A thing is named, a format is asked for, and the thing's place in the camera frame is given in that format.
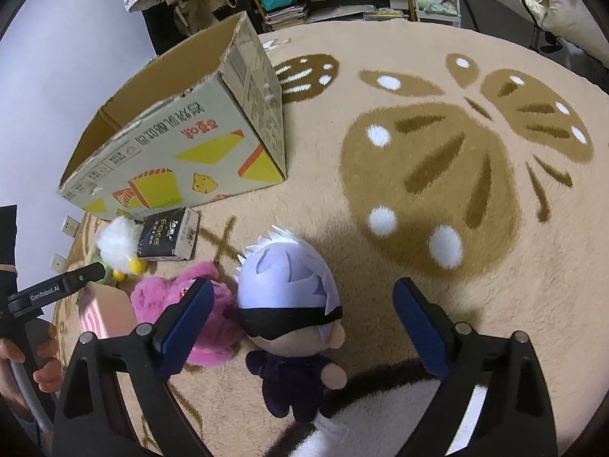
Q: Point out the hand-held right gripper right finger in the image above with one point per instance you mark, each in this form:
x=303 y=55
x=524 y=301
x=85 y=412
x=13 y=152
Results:
x=422 y=328

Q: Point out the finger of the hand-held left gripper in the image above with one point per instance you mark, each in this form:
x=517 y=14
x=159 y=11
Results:
x=66 y=285

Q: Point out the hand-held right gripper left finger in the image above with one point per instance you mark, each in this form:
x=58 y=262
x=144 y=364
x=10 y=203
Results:
x=186 y=328

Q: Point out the white fluffy chick plush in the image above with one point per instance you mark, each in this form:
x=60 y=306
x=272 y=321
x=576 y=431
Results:
x=119 y=243

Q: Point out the white-haired blindfolded plush doll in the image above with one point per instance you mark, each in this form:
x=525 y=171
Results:
x=285 y=276

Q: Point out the printed cardboard box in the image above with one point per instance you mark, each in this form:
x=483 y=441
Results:
x=190 y=128

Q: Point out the person's left hand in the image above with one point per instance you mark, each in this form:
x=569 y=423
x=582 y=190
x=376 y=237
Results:
x=48 y=362

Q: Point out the pink furry plush toy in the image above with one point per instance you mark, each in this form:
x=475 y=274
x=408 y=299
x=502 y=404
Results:
x=152 y=297

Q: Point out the pink swirl box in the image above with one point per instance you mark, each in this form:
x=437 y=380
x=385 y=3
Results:
x=109 y=309

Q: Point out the beige patterned rug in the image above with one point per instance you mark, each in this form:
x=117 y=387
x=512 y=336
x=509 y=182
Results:
x=499 y=271

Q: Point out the black tissue pack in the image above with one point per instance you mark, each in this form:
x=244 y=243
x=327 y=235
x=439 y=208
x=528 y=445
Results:
x=166 y=233

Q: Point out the tan cloth bag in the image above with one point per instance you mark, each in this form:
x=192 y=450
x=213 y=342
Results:
x=200 y=9

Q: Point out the stack of books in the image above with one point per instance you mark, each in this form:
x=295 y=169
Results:
x=285 y=15

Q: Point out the white wall socket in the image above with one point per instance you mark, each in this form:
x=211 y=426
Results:
x=59 y=262
x=71 y=225

